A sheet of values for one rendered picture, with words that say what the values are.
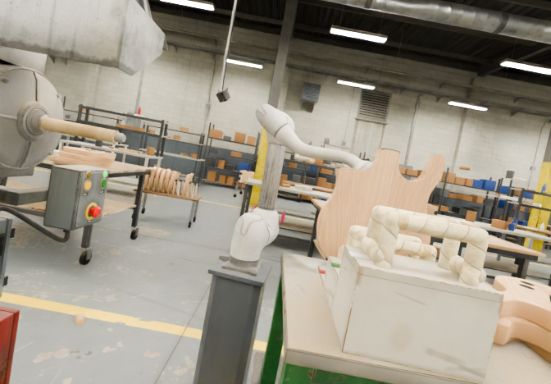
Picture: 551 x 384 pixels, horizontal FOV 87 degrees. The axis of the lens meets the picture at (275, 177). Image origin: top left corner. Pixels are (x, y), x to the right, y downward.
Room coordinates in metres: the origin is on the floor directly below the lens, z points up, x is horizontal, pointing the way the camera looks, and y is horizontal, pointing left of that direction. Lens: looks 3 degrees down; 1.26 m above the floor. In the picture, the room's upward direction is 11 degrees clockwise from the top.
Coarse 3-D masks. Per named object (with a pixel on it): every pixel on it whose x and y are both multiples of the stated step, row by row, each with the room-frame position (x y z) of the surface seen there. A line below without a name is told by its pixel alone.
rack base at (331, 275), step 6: (330, 258) 0.82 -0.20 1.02; (336, 258) 0.83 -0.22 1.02; (330, 264) 0.79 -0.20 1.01; (330, 270) 0.77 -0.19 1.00; (336, 270) 0.73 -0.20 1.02; (330, 276) 0.76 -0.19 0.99; (336, 276) 0.70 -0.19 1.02; (324, 282) 0.83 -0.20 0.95; (330, 282) 0.75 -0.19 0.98; (336, 282) 0.69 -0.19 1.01; (324, 288) 0.81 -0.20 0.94; (330, 288) 0.73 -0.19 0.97; (330, 294) 0.72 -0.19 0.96; (330, 300) 0.71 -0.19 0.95; (330, 306) 0.69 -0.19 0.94; (330, 312) 0.68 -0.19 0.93
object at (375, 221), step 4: (372, 212) 0.64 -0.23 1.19; (372, 216) 0.64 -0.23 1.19; (376, 216) 0.63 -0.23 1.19; (380, 216) 0.63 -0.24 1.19; (372, 220) 0.63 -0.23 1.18; (376, 220) 0.63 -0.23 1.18; (380, 220) 0.63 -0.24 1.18; (372, 224) 0.63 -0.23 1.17; (376, 224) 0.63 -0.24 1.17; (380, 224) 0.63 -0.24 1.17; (368, 228) 0.64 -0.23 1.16; (372, 228) 0.63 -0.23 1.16; (376, 228) 0.63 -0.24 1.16; (380, 228) 0.63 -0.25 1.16; (368, 232) 0.64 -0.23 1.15; (372, 232) 0.63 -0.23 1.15; (376, 232) 0.63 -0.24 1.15; (368, 236) 0.64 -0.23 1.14; (372, 236) 0.63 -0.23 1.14; (376, 236) 0.63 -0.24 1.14; (376, 240) 0.63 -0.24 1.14; (364, 252) 0.64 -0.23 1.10
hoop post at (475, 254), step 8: (480, 240) 0.54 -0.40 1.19; (488, 240) 0.54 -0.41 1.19; (472, 248) 0.55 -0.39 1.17; (480, 248) 0.54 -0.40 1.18; (464, 256) 0.56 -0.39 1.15; (472, 256) 0.54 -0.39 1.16; (480, 256) 0.54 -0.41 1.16; (464, 264) 0.56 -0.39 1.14; (472, 264) 0.54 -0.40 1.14; (480, 264) 0.54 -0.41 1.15; (464, 272) 0.55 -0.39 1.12; (472, 272) 0.54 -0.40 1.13; (464, 280) 0.55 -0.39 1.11; (472, 280) 0.54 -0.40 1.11
